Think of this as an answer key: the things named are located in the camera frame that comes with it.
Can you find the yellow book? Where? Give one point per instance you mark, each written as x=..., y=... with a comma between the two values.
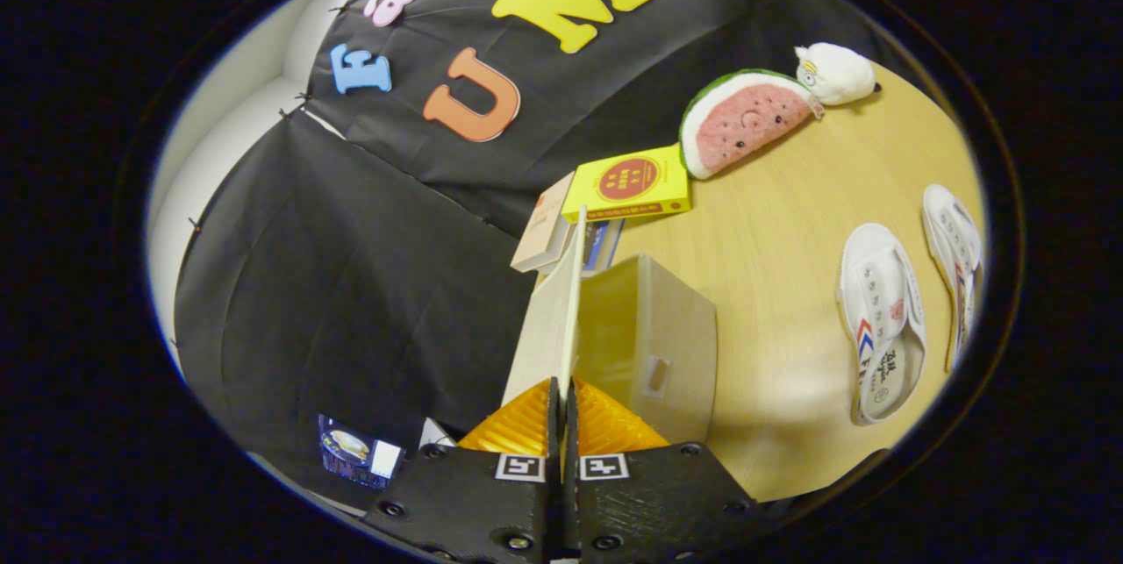
x=627, y=182

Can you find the blue printed packet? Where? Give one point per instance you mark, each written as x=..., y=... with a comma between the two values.
x=351, y=450

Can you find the blue book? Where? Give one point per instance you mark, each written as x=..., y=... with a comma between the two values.
x=601, y=244

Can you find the watermelon slice plush toy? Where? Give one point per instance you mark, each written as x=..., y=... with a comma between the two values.
x=746, y=121

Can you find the white plush toy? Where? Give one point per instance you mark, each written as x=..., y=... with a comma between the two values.
x=838, y=73

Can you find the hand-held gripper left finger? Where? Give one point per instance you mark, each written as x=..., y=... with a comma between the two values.
x=474, y=503

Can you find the white canvas shoe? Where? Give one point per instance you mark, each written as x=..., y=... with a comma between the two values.
x=952, y=239
x=882, y=301

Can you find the beige fabric storage box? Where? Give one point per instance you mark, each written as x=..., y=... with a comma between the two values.
x=649, y=327

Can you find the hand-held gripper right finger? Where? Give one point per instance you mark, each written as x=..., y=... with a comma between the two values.
x=649, y=503

